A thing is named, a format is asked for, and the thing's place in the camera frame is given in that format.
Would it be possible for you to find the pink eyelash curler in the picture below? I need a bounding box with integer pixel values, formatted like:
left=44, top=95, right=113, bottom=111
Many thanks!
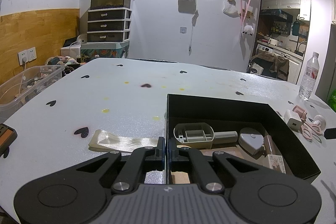
left=301, top=115, right=326, bottom=141

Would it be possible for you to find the pink round holder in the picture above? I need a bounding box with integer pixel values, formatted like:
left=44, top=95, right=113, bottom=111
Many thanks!
left=292, top=105, right=307, bottom=121

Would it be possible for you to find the gel polish bottle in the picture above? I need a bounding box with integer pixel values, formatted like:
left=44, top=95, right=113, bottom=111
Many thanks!
left=262, top=135, right=286, bottom=173

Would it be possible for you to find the white usb charger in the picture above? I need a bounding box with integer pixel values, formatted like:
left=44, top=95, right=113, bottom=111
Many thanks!
left=284, top=110, right=302, bottom=131

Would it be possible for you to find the grey heart shaped case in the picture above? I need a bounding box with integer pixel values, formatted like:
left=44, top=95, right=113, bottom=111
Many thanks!
left=238, top=127, right=264, bottom=156

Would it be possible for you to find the black storage box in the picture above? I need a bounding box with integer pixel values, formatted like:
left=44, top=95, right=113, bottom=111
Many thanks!
left=166, top=94, right=321, bottom=183

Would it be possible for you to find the cream satin ribbon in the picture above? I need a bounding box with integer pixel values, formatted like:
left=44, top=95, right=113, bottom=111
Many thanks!
left=88, top=130, right=158, bottom=153

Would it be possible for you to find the clear plastic water bottle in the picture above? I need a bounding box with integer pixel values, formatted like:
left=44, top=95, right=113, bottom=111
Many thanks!
left=298, top=52, right=319, bottom=100

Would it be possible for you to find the beige plastic scoop tool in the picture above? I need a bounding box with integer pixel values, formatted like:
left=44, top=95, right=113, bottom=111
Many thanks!
left=174, top=123, right=238, bottom=149

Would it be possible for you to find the orange black device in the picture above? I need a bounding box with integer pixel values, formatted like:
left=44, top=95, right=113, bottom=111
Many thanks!
left=0, top=123, right=18, bottom=156

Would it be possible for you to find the clear plastic storage bin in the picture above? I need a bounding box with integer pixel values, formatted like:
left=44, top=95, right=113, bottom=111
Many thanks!
left=0, top=65, right=64, bottom=123

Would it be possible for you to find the white plush toy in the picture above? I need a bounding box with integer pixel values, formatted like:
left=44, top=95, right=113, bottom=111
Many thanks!
left=242, top=25, right=254, bottom=36

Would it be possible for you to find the white three drawer unit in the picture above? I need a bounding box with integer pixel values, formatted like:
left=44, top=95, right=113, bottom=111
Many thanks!
left=87, top=7, right=132, bottom=43

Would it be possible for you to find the white wall power socket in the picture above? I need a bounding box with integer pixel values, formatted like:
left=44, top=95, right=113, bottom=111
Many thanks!
left=18, top=47, right=37, bottom=65

